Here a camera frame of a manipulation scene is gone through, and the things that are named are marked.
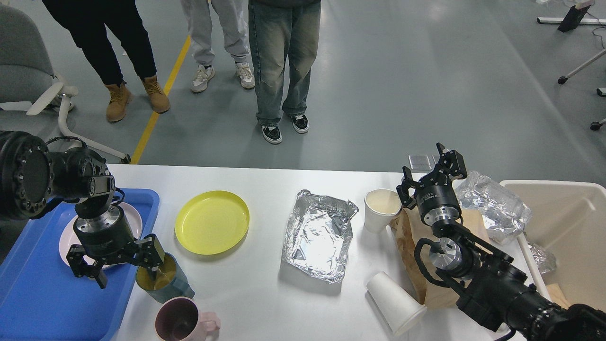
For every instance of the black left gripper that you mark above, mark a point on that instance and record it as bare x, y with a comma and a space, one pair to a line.
106, 238

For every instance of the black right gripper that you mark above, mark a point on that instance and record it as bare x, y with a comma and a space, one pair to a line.
436, 200

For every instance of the pink mug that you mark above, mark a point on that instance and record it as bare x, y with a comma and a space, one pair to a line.
180, 319

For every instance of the yellow plate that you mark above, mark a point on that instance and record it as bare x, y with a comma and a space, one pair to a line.
212, 222

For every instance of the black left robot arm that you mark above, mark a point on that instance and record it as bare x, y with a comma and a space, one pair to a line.
34, 181

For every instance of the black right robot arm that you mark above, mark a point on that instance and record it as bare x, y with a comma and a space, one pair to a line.
491, 289

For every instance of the metal floor socket plate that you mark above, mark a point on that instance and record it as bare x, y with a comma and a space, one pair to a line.
420, 162

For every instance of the pink plate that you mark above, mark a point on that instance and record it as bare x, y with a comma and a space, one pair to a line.
68, 236

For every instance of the upright white paper cup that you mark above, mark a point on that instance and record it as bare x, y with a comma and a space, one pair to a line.
381, 205

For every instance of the brown paper bag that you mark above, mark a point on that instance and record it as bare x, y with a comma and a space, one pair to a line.
408, 230

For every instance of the blue plastic tray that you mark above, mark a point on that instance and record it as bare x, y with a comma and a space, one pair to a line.
41, 299

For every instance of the crumpled foil wrap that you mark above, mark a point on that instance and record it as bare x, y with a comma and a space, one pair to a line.
504, 214

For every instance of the aluminium foil tray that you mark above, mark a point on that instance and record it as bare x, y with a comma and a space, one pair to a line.
318, 235

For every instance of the lying white paper cup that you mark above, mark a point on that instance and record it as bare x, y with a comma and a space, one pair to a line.
399, 309

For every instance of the beige plastic bin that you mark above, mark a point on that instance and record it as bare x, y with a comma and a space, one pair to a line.
569, 220

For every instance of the foil piece in bin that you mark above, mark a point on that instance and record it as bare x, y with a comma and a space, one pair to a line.
545, 260

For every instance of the grey office chair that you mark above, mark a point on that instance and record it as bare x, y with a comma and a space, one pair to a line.
27, 74

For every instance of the person faded jeans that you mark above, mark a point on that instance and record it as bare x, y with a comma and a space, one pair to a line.
284, 37

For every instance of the person black trousers brown boots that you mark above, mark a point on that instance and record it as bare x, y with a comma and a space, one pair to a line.
88, 22

